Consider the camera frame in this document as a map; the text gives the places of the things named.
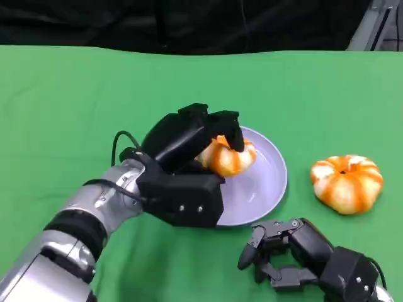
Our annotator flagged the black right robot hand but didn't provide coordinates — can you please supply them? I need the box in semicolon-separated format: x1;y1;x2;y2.
237;217;334;288

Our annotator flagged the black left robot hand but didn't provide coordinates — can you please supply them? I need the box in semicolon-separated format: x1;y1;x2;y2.
141;103;246;176

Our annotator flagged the orange white toy bread roll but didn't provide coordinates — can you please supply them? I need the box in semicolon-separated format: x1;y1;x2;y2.
195;135;258;177
310;154;384;216

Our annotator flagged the lilac plate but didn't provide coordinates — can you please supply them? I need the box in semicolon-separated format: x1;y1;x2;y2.
215;126;288;228

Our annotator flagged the green table cloth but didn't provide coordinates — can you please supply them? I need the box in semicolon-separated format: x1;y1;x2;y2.
0;44;403;302

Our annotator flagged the black backdrop curtain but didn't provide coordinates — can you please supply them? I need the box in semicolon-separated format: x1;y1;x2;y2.
0;0;371;56

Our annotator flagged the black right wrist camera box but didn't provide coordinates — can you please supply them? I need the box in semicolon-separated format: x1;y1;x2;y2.
317;247;381;302

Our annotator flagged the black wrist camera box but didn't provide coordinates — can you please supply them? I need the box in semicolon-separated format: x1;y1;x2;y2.
317;247;381;302
137;171;226;228

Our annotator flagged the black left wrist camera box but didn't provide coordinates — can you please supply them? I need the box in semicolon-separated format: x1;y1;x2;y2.
137;171;226;228

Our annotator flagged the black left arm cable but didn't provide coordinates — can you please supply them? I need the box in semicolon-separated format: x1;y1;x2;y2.
111;130;143;167

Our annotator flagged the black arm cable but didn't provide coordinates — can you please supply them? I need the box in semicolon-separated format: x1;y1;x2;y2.
366;256;387;289
111;130;143;167

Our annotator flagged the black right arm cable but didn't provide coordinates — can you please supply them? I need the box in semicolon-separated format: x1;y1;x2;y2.
366;256;387;289

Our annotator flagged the grey metal frame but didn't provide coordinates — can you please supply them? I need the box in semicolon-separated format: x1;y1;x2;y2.
346;0;403;52

